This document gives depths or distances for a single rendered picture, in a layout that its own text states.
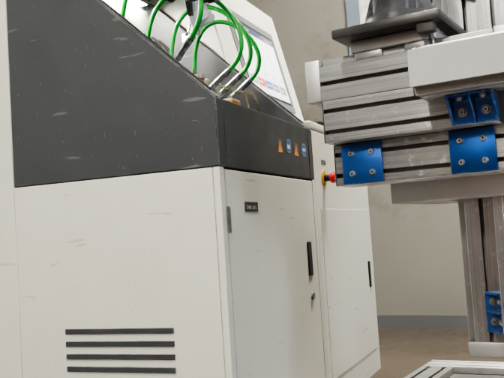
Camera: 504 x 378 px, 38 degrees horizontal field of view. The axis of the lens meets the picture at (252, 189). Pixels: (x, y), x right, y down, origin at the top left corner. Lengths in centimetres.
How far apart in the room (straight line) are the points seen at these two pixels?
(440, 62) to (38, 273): 110
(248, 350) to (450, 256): 288
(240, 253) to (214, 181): 19
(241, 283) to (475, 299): 53
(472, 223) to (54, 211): 100
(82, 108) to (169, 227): 38
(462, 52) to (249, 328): 81
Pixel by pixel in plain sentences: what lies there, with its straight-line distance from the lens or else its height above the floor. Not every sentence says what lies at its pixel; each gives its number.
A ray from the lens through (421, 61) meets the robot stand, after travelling 136.
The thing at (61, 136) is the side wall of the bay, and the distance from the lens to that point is 186.
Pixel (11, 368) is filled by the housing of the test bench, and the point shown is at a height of 33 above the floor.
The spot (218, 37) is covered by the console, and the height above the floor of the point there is 129.
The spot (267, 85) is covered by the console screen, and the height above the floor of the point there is 118.
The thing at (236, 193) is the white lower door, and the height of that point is 73.
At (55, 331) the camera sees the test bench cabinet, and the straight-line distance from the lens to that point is 188.
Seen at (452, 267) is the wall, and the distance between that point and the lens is 449.
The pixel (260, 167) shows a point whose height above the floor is 80.
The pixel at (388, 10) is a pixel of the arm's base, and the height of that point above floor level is 106.
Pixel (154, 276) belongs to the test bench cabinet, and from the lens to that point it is 171.
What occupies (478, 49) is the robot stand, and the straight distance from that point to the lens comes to 134.
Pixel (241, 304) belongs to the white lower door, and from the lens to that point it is 170.
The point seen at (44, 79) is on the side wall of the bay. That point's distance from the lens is 191.
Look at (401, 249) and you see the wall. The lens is 458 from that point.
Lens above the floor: 63
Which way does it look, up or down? 4 degrees up
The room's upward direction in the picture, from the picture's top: 4 degrees counter-clockwise
